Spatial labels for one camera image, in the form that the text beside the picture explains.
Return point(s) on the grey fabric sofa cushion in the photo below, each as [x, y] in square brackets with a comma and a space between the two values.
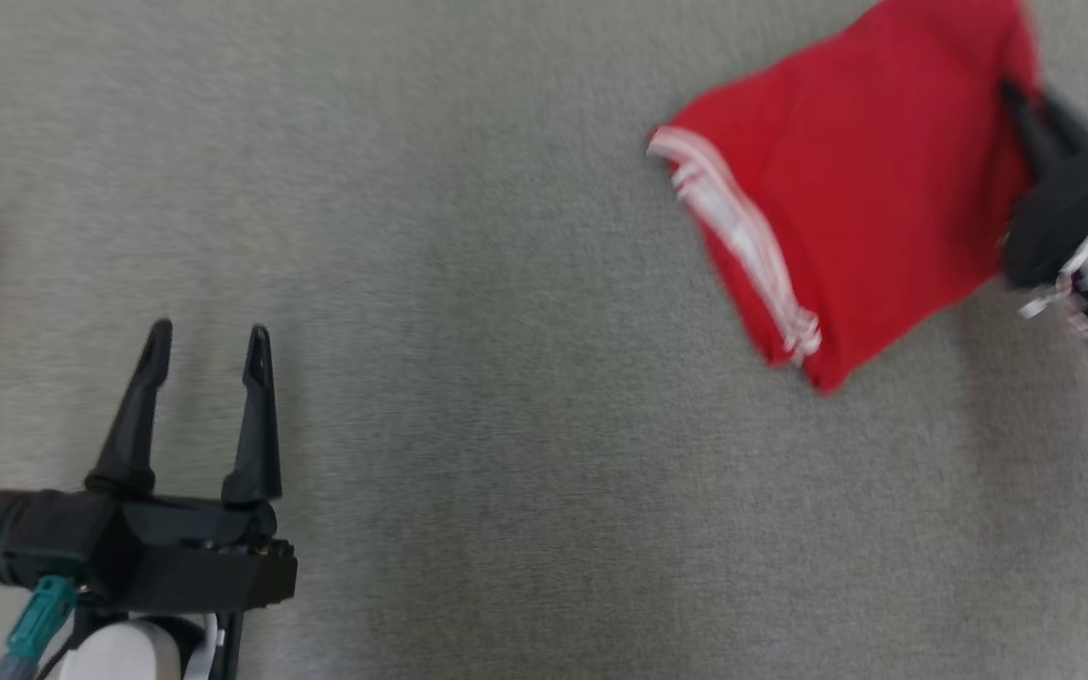
[506, 378]

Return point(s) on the red basketball jersey number 23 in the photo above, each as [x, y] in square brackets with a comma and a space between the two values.
[865, 170]

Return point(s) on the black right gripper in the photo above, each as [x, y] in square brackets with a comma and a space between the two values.
[1073, 208]

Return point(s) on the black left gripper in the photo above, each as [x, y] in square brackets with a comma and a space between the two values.
[204, 567]

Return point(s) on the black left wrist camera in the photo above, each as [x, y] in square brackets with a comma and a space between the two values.
[43, 543]

